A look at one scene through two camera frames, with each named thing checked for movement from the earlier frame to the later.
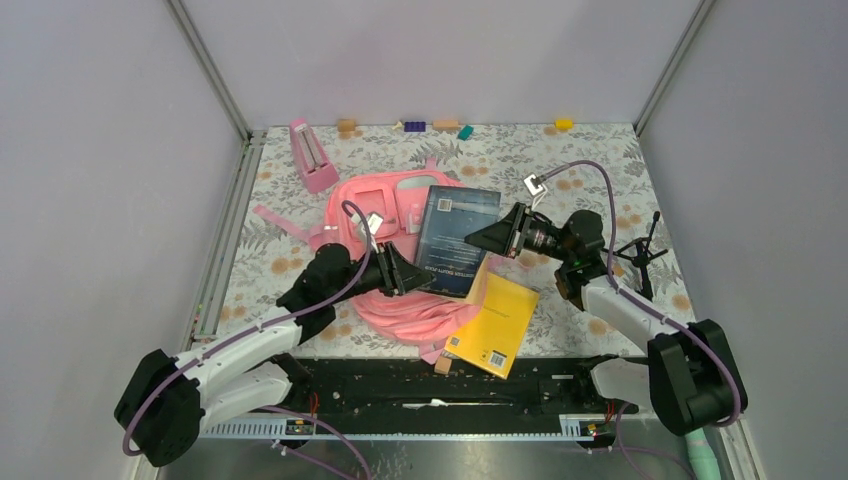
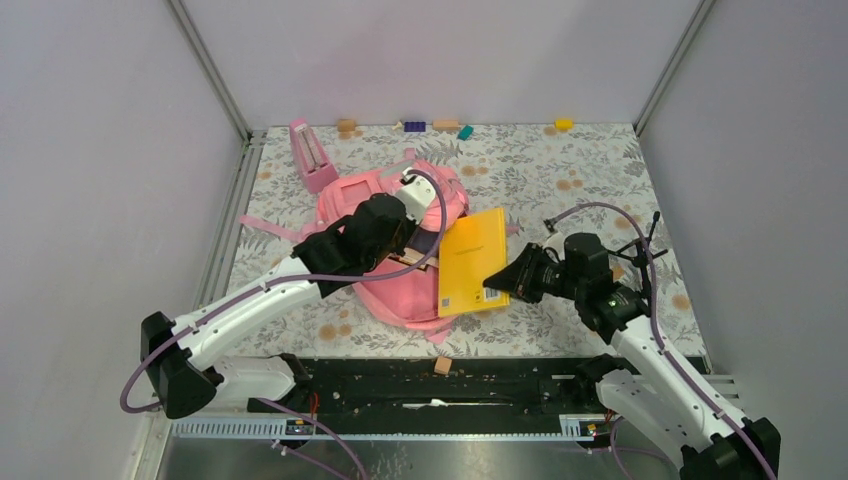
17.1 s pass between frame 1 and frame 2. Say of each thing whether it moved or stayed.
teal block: stayed
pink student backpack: moved
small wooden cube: stayed
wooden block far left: stayed
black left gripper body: moved
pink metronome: stayed
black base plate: stayed
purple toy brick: stayed
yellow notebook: moved
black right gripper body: moved
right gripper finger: moved
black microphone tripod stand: stayed
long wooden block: stayed
